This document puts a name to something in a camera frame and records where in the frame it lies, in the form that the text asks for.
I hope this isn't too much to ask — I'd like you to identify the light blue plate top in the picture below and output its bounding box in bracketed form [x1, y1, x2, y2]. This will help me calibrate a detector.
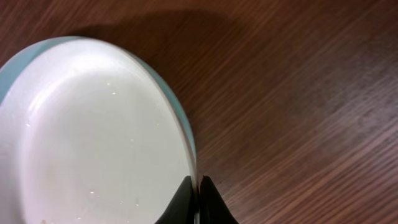
[1, 36, 197, 174]

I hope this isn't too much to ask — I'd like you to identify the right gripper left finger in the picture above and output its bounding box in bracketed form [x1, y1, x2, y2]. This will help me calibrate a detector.
[155, 176, 195, 224]

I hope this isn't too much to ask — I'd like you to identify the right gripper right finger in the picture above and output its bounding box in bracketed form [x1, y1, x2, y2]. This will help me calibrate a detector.
[200, 175, 238, 224]

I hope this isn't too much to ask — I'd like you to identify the white plate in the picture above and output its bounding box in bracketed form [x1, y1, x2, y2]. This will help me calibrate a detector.
[1, 39, 197, 223]

